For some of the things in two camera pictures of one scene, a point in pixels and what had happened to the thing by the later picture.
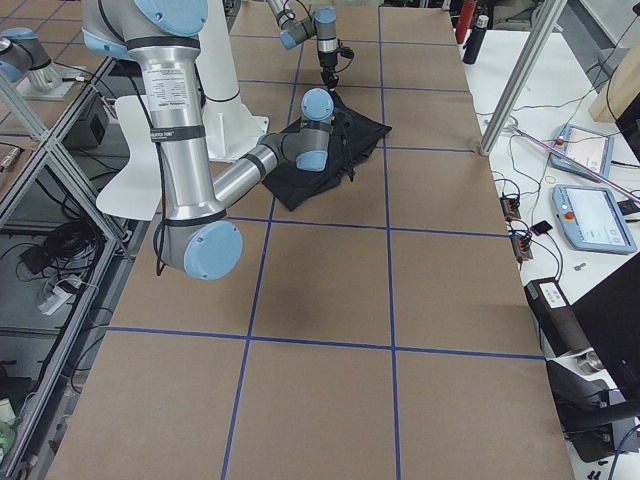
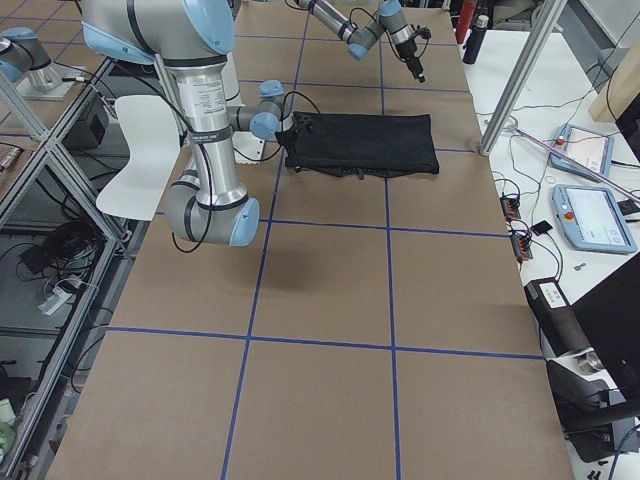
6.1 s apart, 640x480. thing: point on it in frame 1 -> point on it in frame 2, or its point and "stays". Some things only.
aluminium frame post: [542, 28] stays
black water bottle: [474, 41] stays
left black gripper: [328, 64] -> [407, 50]
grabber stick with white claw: [576, 163] stays
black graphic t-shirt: [353, 138] -> [360, 145]
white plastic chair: [135, 192] stays
